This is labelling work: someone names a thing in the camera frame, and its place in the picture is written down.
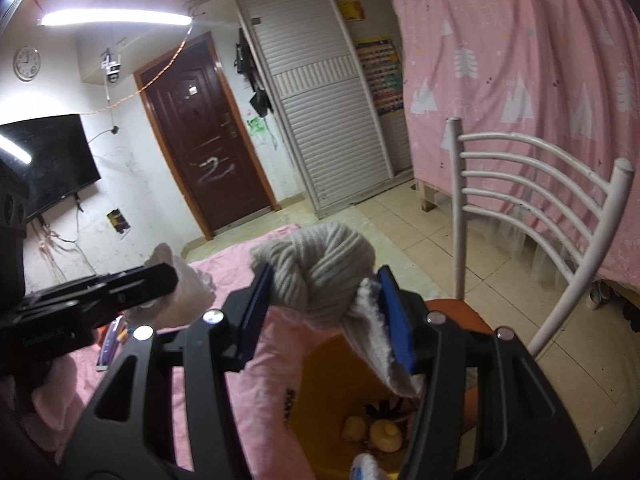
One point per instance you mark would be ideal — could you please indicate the white metal chair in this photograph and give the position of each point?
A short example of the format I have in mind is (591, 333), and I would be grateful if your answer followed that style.
(454, 210)

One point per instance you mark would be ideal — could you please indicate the person's right hand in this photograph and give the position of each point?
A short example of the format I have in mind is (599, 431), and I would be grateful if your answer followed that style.
(375, 467)

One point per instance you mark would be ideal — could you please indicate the cream bag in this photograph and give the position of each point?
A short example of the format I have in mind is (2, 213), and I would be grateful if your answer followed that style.
(185, 285)

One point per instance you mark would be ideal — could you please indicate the yellow bin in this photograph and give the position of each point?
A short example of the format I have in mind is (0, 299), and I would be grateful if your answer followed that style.
(320, 410)

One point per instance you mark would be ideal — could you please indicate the white security camera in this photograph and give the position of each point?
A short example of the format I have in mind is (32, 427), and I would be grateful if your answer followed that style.
(111, 67)

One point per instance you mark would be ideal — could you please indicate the cream round foam pad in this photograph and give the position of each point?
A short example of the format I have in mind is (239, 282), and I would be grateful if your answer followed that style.
(386, 435)

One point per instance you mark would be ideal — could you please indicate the wooden bed frame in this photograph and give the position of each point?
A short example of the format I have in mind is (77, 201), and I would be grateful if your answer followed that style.
(425, 195)

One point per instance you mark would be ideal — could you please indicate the yellow paper note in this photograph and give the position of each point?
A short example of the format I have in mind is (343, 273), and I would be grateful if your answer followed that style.
(351, 10)

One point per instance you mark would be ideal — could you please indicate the colourful chart poster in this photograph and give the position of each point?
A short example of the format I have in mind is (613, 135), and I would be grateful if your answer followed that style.
(380, 75)

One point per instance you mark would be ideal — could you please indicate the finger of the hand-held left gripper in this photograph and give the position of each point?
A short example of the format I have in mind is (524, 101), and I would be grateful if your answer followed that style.
(145, 297)
(150, 275)

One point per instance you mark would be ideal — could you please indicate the purple packet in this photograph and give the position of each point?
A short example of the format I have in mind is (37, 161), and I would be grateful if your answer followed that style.
(114, 347)

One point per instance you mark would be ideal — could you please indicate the dark brown door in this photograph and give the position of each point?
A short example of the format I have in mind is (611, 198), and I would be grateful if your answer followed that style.
(200, 135)

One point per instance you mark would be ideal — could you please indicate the pink bedsheet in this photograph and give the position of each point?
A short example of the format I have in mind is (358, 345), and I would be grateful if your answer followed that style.
(265, 410)

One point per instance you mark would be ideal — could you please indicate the small cream round lump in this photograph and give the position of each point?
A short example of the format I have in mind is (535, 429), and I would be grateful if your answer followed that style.
(355, 429)

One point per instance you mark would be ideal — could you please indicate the hanging black bags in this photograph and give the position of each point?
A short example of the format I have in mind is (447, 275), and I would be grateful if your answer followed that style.
(255, 95)

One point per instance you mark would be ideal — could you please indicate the black wall television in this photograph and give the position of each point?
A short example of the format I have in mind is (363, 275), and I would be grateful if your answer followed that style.
(50, 165)

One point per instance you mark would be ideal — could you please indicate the small wall picture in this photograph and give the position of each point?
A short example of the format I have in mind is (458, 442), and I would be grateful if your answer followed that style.
(119, 221)

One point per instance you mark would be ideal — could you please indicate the ceiling tube light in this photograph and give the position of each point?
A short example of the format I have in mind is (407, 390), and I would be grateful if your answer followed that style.
(115, 17)

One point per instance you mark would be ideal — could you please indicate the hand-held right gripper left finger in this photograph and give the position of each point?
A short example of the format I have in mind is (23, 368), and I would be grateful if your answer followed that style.
(252, 320)

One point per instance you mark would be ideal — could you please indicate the pink tree-print curtain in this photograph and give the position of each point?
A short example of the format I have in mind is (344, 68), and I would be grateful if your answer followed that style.
(525, 60)

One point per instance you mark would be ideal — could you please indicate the white shoe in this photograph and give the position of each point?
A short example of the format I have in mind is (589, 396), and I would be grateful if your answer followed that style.
(600, 296)

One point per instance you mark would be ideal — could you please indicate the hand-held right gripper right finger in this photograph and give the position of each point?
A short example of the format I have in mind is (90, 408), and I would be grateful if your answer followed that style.
(400, 325)

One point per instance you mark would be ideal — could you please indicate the round wall clock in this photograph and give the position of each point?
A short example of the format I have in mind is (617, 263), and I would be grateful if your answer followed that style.
(26, 63)

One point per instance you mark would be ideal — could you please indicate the white slatted wardrobe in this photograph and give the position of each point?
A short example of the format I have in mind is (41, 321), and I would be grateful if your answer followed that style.
(320, 135)

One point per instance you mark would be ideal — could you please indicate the grey knitted cloth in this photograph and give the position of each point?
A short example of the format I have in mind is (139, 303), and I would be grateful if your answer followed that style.
(320, 270)

